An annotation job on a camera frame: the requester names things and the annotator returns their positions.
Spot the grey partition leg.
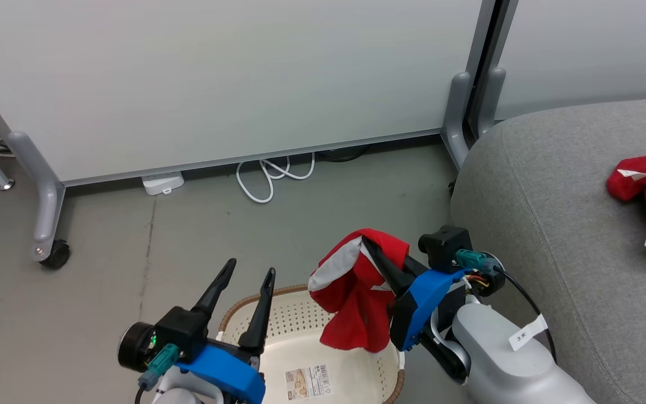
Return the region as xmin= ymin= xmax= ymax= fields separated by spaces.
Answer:
xmin=8 ymin=131 xmax=66 ymax=263

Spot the grey partition post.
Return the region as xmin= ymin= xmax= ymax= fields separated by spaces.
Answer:
xmin=465 ymin=0 xmax=520 ymax=138

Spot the black caster wheel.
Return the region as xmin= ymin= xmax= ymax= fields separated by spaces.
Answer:
xmin=40 ymin=240 xmax=71 ymax=270

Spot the black floor cable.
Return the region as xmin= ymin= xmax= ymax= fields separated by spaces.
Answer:
xmin=317 ymin=145 xmax=370 ymax=163

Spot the white power adapter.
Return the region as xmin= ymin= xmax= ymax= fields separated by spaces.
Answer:
xmin=142 ymin=172 xmax=185 ymax=196

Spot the cream laundry basket brown rim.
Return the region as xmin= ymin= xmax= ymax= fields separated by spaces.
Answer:
xmin=218 ymin=283 xmax=406 ymax=404

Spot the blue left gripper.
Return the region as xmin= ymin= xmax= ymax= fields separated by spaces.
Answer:
xmin=176 ymin=258 xmax=276 ymax=404

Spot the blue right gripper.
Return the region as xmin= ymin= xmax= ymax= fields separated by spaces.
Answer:
xmin=361 ymin=237 xmax=473 ymax=352

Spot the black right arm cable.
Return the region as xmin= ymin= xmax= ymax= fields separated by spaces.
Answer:
xmin=494 ymin=267 xmax=558 ymax=364

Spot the left teal cable connector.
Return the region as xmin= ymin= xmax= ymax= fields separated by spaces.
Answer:
xmin=138 ymin=343 xmax=181 ymax=392

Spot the red and white garment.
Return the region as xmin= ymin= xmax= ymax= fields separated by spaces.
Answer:
xmin=308 ymin=228 xmax=412 ymax=354

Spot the printed paper basket label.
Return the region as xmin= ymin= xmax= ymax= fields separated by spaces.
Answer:
xmin=285 ymin=364 xmax=332 ymax=401

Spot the grey partition bottom rail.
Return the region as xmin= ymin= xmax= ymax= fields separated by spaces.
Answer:
xmin=61 ymin=129 xmax=446 ymax=187

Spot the right teal cable connector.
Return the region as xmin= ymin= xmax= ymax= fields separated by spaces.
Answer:
xmin=455 ymin=249 xmax=500 ymax=274

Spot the white looped cable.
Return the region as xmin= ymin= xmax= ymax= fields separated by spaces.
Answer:
xmin=236 ymin=153 xmax=316 ymax=204

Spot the grey partition foot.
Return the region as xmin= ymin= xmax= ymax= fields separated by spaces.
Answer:
xmin=478 ymin=67 xmax=507 ymax=136
xmin=442 ymin=71 xmax=474 ymax=170

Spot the teal cable connector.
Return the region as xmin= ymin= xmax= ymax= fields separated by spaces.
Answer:
xmin=138 ymin=343 xmax=181 ymax=392
xmin=455 ymin=249 xmax=500 ymax=274

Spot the grey fabric sofa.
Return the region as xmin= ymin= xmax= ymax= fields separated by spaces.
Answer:
xmin=450 ymin=97 xmax=646 ymax=404

